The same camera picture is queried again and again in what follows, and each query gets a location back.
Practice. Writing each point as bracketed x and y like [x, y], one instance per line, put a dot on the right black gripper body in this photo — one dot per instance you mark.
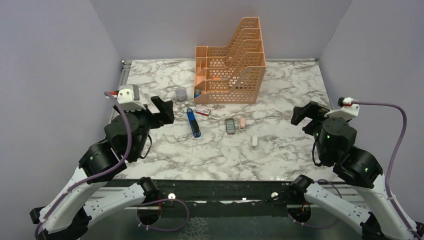
[313, 128]

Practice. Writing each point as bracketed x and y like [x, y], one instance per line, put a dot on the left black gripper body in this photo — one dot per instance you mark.
[146, 121]

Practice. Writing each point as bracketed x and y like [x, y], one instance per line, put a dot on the red white staple box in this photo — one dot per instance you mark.
[203, 110]

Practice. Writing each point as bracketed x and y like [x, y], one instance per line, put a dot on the staple tray with staples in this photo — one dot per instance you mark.
[230, 126]

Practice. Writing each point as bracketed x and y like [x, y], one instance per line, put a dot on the pink white small stapler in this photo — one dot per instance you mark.
[242, 123]

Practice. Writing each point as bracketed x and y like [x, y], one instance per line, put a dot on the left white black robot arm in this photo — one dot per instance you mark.
[72, 212]

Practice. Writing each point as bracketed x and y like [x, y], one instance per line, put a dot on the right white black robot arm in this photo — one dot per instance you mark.
[384, 218]

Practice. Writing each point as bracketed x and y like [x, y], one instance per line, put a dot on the clear plastic jar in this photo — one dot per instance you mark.
[181, 93]

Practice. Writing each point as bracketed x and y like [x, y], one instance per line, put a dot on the blue item in organizer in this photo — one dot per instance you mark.
[197, 93]

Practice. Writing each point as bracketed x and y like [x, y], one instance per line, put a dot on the orange plastic file organizer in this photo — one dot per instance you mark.
[232, 74]

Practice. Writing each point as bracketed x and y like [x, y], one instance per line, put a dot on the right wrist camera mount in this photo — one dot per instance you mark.
[348, 110]

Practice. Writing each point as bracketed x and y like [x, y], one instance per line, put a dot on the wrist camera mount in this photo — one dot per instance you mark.
[348, 110]
[128, 96]

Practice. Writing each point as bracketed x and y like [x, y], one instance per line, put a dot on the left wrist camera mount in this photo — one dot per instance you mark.
[128, 96]

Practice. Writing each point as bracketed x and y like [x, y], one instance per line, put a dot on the left aluminium side rail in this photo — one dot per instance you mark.
[122, 80]

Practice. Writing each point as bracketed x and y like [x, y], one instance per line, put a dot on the aluminium front rail frame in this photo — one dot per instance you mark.
[310, 222]

